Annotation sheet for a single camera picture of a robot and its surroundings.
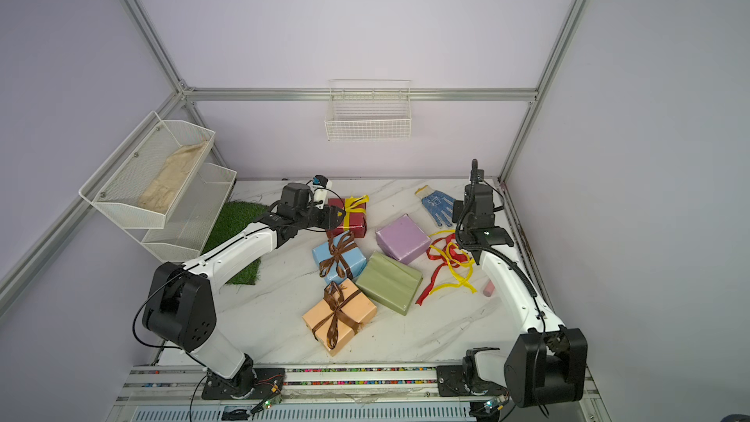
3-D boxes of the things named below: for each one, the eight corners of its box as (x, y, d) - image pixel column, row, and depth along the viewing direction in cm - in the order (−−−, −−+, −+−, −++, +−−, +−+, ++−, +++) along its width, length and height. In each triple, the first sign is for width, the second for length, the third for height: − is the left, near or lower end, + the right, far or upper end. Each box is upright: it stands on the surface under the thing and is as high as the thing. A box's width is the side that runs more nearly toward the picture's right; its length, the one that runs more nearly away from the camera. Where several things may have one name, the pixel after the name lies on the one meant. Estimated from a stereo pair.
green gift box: (355, 291, 92) (353, 283, 87) (375, 260, 99) (374, 250, 94) (404, 319, 86) (405, 311, 81) (422, 283, 93) (424, 274, 88)
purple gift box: (397, 272, 96) (398, 261, 90) (374, 242, 104) (373, 230, 98) (429, 251, 101) (432, 240, 95) (405, 224, 109) (406, 212, 103)
